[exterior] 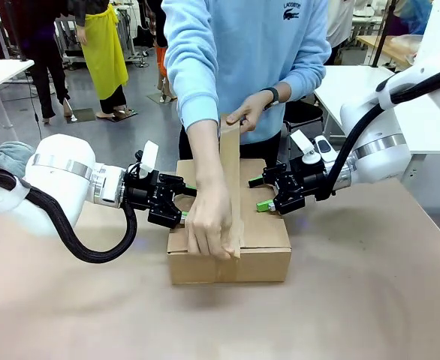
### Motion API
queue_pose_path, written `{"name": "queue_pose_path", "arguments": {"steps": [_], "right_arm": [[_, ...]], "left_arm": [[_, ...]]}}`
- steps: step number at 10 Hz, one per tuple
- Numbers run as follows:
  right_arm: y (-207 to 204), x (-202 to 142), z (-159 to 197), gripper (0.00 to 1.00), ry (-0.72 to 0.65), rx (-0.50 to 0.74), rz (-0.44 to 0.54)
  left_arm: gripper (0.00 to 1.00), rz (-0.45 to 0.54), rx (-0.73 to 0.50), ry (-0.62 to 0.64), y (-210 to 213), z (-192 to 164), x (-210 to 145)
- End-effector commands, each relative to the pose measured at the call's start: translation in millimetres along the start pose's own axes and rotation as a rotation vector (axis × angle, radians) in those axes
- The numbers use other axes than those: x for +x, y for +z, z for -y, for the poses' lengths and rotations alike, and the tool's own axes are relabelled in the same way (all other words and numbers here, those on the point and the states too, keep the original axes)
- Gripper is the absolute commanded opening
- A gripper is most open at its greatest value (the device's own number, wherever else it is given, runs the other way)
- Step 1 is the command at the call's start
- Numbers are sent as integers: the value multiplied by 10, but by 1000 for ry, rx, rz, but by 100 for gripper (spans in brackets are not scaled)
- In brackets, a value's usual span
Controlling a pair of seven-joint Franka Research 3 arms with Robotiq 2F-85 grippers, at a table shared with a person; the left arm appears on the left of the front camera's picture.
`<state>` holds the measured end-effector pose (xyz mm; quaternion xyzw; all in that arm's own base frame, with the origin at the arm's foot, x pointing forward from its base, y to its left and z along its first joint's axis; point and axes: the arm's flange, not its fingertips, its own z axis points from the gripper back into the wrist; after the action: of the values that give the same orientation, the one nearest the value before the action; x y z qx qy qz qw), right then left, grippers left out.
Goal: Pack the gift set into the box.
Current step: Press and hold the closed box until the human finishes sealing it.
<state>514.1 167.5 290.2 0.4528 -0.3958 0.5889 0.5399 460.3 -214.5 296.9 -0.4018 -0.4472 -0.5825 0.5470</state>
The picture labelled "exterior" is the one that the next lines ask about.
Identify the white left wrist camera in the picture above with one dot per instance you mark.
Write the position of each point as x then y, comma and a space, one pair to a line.
149, 157

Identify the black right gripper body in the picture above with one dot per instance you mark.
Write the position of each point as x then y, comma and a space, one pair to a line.
310, 180

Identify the person in black clothes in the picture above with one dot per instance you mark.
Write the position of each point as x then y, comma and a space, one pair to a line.
154, 22

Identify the large white work table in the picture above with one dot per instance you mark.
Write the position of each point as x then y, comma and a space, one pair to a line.
355, 86

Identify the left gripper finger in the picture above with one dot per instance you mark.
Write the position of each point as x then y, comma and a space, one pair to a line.
176, 184
167, 215

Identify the light blue towel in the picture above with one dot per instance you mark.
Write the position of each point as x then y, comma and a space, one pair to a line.
8, 155

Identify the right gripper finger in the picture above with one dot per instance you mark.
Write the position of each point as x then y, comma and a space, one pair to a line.
278, 176
289, 200

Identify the person's left hand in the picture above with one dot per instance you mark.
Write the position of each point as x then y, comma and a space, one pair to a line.
255, 108

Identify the person in light blue sweater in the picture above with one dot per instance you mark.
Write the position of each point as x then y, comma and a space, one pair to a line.
242, 56

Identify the person's right forearm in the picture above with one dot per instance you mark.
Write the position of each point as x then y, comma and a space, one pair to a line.
203, 153

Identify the wooden background table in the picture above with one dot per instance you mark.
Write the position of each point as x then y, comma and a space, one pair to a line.
392, 47

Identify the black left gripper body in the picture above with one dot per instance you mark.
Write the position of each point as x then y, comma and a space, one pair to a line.
145, 193

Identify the person's left forearm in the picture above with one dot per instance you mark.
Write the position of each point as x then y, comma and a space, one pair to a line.
284, 92

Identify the person in black trousers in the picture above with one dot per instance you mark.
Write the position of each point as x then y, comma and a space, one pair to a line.
43, 67

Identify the person's right hand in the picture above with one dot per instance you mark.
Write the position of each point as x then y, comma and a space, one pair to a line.
208, 221

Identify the black wrist watch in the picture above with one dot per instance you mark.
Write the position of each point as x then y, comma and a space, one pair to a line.
273, 96

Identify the brown cardboard box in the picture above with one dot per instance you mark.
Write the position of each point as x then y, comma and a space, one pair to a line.
265, 232

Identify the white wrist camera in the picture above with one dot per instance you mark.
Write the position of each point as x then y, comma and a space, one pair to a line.
149, 157
304, 144

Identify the dark floor mat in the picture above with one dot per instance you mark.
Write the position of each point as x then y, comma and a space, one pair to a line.
82, 114

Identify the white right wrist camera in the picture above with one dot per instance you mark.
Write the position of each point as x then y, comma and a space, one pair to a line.
304, 144

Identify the person in white shirt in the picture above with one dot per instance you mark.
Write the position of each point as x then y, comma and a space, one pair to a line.
340, 22

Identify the brown packing tape strip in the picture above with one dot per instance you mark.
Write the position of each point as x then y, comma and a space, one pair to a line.
231, 168

